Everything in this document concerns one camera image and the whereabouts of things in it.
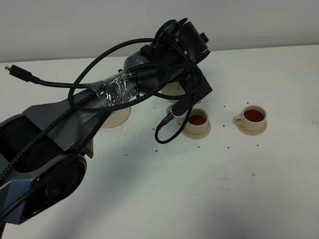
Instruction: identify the beige ceramic teapot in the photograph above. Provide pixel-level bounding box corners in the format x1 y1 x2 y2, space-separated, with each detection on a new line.
160 82 185 96

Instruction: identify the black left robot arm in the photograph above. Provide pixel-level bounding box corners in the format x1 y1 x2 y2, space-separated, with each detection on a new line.
0 18 212 229

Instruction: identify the beige teapot saucer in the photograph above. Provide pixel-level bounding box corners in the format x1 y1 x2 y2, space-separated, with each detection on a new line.
101 107 131 128

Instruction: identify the beige left cup saucer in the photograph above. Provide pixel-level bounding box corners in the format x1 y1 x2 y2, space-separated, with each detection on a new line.
182 120 211 139

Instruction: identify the beige cup saucer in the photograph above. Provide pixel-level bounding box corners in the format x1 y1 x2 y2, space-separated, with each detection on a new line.
182 120 211 139
236 121 268 136

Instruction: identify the beige left teacup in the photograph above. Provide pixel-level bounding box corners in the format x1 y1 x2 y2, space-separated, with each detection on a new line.
184 109 208 135

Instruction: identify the beige teacup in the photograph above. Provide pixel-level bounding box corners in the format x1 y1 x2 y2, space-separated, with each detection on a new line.
233 105 267 131
184 109 208 135

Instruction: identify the beige right teacup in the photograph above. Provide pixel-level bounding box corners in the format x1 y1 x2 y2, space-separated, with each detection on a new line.
233 105 267 131

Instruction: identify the beige right cup saucer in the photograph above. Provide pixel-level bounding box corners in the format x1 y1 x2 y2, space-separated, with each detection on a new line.
236 121 268 136

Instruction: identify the black loose plug cable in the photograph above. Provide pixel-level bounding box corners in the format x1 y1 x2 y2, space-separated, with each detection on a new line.
4 63 175 99

